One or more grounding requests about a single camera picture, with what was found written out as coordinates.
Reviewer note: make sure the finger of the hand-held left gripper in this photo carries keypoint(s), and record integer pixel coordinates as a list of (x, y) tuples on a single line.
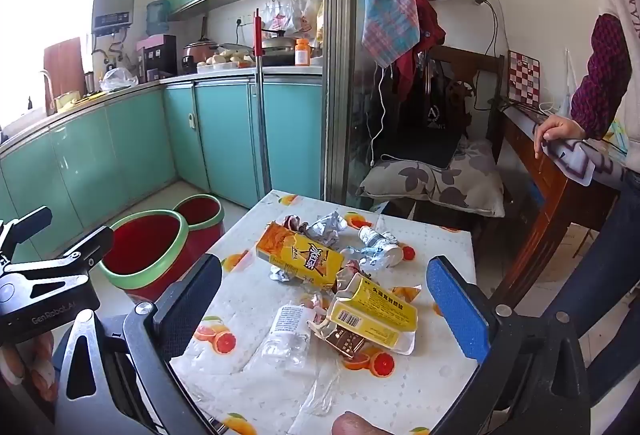
[(32, 219), (90, 242)]

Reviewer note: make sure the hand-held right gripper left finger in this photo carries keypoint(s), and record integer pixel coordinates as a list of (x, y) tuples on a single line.
[(187, 310)]

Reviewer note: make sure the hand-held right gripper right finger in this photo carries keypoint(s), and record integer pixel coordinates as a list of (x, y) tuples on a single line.
[(457, 310)]

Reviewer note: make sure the large red bin green rim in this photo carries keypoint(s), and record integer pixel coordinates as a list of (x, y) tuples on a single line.
[(140, 240)]

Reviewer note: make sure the yellow medicine box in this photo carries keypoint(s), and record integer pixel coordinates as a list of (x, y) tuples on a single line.
[(380, 310)]

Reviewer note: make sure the clear plastic bottle white label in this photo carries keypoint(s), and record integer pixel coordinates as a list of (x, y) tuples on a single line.
[(287, 325)]

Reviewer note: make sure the brown snack packet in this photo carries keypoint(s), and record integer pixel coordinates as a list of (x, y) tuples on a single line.
[(345, 342)]

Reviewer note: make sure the yellow orange carton box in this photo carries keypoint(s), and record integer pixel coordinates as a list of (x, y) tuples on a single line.
[(300, 260)]

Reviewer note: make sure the person's left hand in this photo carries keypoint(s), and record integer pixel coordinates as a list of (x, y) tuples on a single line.
[(35, 362)]

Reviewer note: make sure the person's right hand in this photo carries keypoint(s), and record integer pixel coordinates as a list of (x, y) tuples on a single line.
[(356, 424)]

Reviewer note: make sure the small white plastic bottle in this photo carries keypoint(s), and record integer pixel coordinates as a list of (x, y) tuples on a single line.
[(382, 245)]

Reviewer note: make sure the small red bin green rim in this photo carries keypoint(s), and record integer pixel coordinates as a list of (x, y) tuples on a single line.
[(200, 210)]

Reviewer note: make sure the orange fruit print tablecloth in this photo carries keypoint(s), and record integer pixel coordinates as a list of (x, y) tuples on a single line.
[(250, 225)]

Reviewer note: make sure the leaf print pillow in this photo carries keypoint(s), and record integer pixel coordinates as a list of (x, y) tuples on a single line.
[(450, 185)]

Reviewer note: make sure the brown wooden table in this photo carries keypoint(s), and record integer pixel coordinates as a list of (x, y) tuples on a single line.
[(545, 215)]

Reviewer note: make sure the wooden cutting board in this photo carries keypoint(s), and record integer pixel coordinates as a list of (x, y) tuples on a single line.
[(65, 70)]

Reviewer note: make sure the large crumpled silver foil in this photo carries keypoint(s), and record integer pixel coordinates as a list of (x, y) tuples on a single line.
[(325, 227)]

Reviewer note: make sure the white plastic bag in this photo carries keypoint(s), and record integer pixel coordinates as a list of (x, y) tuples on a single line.
[(119, 79)]

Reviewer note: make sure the teal lower kitchen cabinets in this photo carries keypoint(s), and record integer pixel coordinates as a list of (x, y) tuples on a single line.
[(225, 140)]

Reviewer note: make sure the white patterned table runner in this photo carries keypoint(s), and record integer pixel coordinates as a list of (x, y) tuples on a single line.
[(580, 160)]

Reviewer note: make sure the pink black kitchen appliance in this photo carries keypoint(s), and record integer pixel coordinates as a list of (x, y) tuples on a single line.
[(157, 57)]

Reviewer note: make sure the black bag white logo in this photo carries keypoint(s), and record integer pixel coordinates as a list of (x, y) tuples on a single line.
[(435, 105)]

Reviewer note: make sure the red cooking pot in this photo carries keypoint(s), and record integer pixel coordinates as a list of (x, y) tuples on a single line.
[(197, 55)]

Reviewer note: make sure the tray of white buns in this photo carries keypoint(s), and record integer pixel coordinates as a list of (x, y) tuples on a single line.
[(222, 61)]

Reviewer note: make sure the blue water jug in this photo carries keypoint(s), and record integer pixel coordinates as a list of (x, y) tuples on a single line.
[(158, 17)]

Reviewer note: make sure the red white checkered board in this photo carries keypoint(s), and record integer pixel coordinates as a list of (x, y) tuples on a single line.
[(524, 77)]

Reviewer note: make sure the dark wooden chair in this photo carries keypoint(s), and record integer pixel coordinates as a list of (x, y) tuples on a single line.
[(487, 65)]

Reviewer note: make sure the metal framed glass door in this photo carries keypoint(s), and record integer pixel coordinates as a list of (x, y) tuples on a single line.
[(340, 65)]

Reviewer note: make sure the wok with lid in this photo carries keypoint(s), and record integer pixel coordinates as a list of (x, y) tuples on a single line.
[(277, 45)]

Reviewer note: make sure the red garment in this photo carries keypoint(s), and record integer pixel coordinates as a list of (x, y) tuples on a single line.
[(425, 35)]

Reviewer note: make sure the orange bottle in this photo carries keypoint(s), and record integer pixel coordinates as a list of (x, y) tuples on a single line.
[(302, 54)]

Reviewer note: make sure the hanging plastic bags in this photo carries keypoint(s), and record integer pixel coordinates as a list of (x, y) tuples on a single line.
[(290, 17)]

